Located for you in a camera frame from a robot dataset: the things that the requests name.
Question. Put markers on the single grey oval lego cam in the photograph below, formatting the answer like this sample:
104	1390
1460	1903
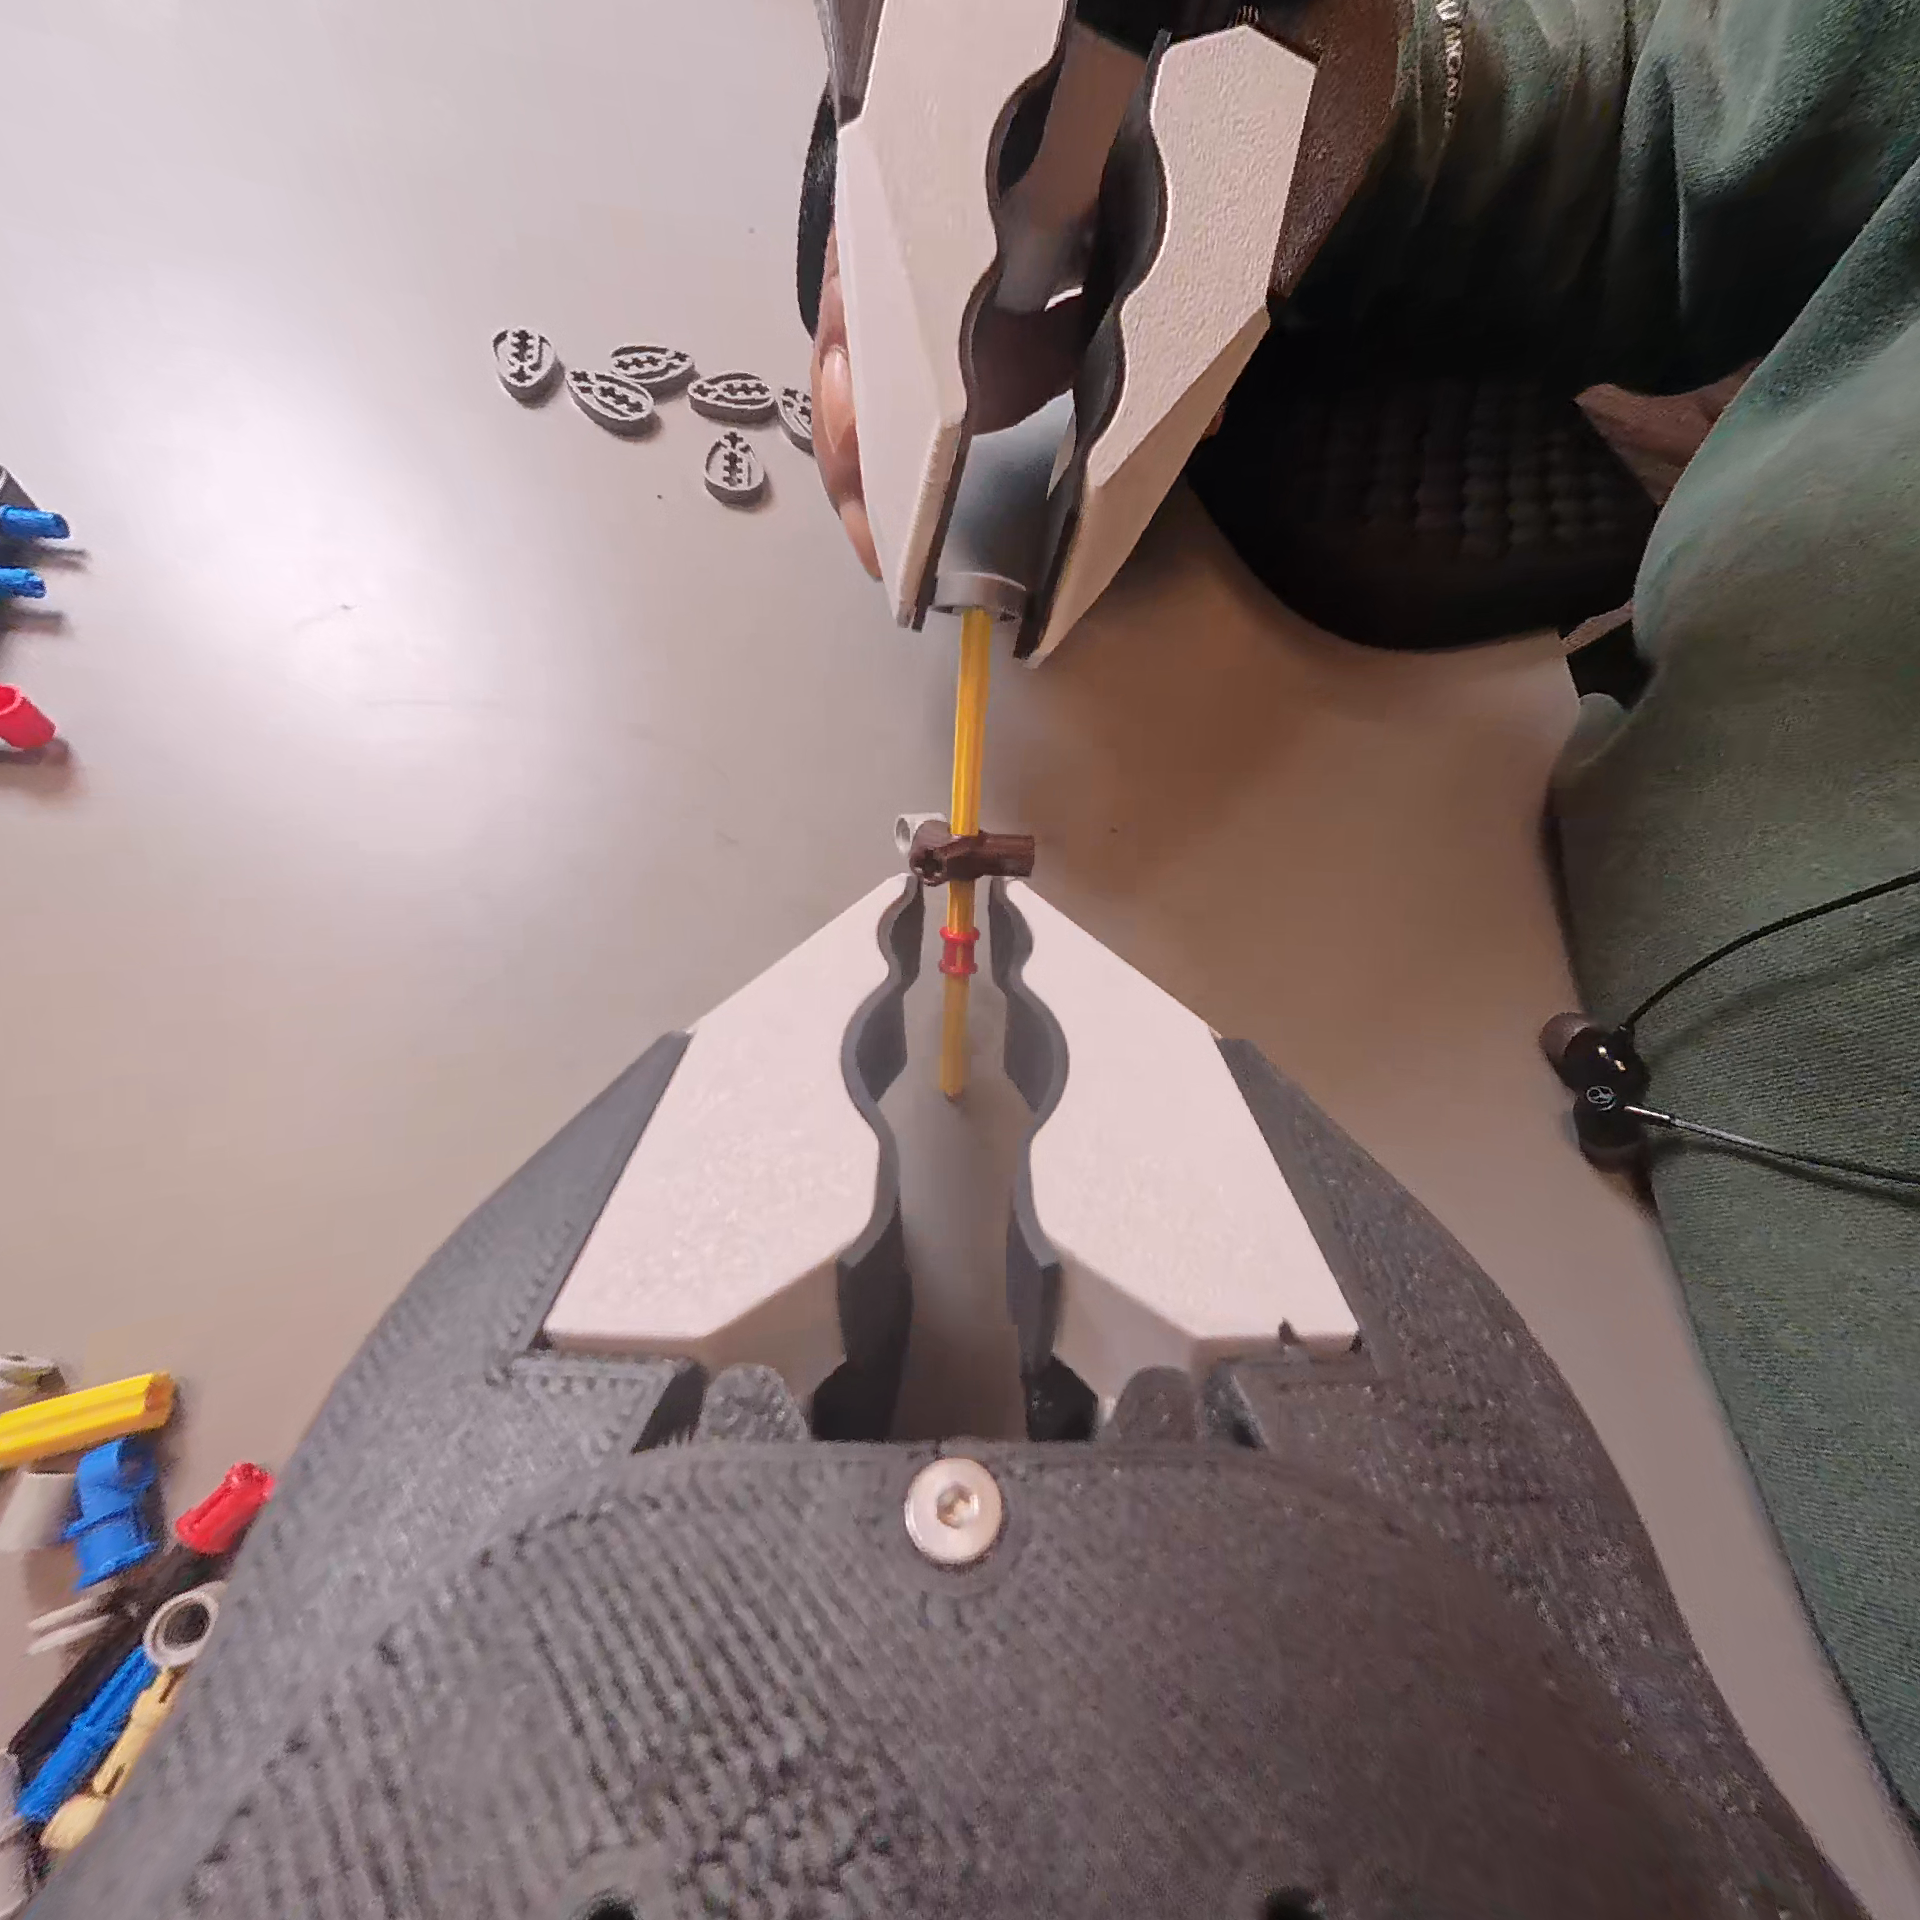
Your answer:
983	590

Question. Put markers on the dark brown lego connector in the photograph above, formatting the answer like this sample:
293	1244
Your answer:
983	858

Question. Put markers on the black lego frame assembly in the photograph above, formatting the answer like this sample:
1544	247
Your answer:
24	720

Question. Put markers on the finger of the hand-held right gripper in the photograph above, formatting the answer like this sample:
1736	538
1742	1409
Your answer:
921	225
1215	225

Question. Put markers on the pile of small lego pieces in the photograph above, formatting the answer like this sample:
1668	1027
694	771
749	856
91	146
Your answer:
112	1499

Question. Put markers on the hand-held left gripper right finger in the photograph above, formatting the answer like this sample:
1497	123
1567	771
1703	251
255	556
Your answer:
1185	1184

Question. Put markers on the person in green sweatshirt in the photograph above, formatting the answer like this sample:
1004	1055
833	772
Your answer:
1771	675

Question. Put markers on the red lego bush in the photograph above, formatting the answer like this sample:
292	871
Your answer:
957	952

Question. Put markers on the yellow lego axle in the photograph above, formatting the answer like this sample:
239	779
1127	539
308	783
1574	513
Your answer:
968	720

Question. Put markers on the person's right hand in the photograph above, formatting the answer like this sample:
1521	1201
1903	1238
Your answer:
839	435

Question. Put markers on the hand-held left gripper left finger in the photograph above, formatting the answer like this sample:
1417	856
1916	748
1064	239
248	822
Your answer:
720	1171

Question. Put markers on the group of grey lego cams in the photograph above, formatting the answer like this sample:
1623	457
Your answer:
612	399

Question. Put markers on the person's right forearm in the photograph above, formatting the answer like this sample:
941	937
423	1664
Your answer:
1659	428

